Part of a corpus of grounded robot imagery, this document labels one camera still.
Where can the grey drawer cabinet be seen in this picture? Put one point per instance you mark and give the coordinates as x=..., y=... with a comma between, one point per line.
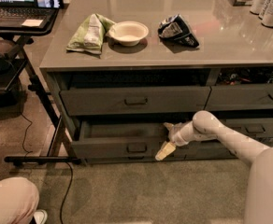
x=235, y=48

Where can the white sneaker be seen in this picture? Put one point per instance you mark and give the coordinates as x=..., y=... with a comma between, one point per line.
x=40, y=217

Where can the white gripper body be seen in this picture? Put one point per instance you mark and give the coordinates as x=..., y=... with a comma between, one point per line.
x=176, y=136

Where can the open laptop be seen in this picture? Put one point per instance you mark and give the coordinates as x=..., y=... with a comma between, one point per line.
x=24, y=14

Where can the green chip bag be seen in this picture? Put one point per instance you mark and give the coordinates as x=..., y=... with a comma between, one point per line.
x=90, y=35

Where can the black chip bag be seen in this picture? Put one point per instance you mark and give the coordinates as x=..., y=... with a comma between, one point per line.
x=177, y=29

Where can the black smartphone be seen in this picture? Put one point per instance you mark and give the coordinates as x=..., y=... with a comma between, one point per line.
x=55, y=4

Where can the person leg beige trousers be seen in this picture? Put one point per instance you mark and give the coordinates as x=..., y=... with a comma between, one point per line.
x=19, y=199

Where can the white paper bowl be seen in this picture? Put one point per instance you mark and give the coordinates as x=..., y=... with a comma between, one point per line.
x=128, y=33

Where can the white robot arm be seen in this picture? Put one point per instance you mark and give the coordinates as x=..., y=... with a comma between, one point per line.
x=258, y=156

